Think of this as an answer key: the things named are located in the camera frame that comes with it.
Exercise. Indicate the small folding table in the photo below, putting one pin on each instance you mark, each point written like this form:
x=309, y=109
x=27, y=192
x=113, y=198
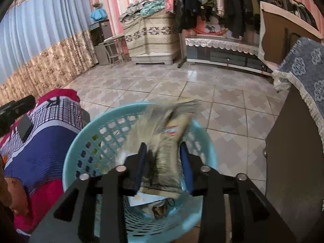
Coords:
x=114, y=39

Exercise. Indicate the light blue plastic basket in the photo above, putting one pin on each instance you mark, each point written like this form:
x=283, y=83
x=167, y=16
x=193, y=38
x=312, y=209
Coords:
x=86, y=136

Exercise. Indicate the low glass-front cabinet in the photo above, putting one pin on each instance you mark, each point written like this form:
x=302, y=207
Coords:
x=222, y=58

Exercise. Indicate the blue and floral curtain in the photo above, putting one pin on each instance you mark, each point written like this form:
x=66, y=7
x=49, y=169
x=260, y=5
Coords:
x=43, y=38

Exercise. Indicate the white paper piece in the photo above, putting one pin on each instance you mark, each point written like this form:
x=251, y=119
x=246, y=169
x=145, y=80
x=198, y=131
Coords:
x=141, y=199

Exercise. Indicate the grey water dispenser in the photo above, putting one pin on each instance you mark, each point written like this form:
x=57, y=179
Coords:
x=101, y=40

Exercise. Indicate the pile of folded clothes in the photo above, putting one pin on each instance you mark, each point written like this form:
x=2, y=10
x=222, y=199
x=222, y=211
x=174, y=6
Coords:
x=141, y=8

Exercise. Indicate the cabinet under patterned cloth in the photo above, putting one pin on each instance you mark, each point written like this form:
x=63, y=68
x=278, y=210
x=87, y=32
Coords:
x=151, y=40

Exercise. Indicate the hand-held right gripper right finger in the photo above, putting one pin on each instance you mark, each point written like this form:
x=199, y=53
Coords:
x=186, y=167

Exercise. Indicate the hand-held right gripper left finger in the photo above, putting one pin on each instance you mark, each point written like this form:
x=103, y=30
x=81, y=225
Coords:
x=140, y=167

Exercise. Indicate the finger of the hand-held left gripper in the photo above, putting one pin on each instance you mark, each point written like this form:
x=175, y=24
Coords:
x=25, y=104

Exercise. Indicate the metal clothes rack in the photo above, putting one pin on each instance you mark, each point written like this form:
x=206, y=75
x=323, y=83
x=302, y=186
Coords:
x=181, y=53

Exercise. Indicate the row of hanging clothes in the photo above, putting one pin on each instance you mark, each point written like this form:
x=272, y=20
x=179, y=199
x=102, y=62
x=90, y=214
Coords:
x=227, y=2

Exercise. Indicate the brown wooden board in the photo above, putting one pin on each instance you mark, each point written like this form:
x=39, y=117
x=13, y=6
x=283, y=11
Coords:
x=276, y=35

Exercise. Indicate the white lace cabinet cloth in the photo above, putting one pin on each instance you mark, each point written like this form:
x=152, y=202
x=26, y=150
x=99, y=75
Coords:
x=217, y=44

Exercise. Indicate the dark wooden cabinet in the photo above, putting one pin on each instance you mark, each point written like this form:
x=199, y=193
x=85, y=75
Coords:
x=291, y=169

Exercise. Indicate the printed striped blanket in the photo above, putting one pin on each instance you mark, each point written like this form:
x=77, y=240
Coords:
x=45, y=151

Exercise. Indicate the red and white bundle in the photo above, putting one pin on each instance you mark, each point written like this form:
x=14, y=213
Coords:
x=212, y=30

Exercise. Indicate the black phone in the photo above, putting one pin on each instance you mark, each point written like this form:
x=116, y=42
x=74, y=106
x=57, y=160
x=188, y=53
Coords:
x=25, y=127

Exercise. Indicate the blue flower pot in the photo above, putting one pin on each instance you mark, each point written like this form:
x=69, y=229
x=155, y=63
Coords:
x=99, y=14

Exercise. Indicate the olive cloth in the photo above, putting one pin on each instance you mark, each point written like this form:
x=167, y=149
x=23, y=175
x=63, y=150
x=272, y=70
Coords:
x=167, y=162

